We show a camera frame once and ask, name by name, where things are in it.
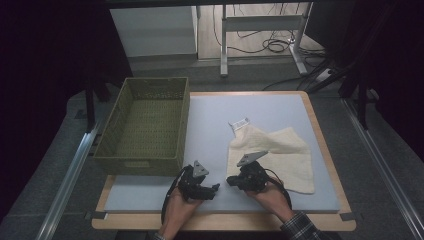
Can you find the white power strip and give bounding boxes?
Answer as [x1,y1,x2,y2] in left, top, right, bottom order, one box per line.
[314,68,334,83]

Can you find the green woven basket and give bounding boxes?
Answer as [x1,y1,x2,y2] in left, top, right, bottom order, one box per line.
[92,76,191,178]

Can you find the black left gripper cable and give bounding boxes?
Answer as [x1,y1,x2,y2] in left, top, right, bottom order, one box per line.
[161,167,188,225]

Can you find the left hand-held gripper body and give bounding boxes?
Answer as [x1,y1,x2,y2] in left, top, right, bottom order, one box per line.
[178,160,217,202]

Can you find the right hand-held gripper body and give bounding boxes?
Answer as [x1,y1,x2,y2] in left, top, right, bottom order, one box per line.
[233,150,270,193]

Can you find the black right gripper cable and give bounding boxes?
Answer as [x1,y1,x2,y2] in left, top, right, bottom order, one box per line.
[264,168,294,210]

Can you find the aluminium rail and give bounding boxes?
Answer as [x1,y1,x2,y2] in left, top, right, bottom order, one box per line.
[341,98,424,240]
[34,119,104,240]

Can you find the black floor cables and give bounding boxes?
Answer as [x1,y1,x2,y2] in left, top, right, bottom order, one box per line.
[213,3,329,93]

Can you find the person's right hand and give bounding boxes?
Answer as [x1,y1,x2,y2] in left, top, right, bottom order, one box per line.
[247,181,297,224]

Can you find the white cabinet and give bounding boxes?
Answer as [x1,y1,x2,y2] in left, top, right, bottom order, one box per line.
[109,5,198,58]

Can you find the black stand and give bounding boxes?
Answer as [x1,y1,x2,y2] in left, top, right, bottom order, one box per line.
[339,66,378,131]
[83,78,113,133]

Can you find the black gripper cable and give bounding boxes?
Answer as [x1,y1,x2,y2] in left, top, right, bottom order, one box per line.
[161,167,188,225]
[264,168,294,210]

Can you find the white metal desk frame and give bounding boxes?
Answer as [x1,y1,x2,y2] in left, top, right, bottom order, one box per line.
[219,3,314,78]

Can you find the dark curtain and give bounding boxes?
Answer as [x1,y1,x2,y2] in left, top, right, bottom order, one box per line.
[309,0,424,164]

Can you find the cream printed cloth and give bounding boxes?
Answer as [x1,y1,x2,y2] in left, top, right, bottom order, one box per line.
[226,117,316,195]

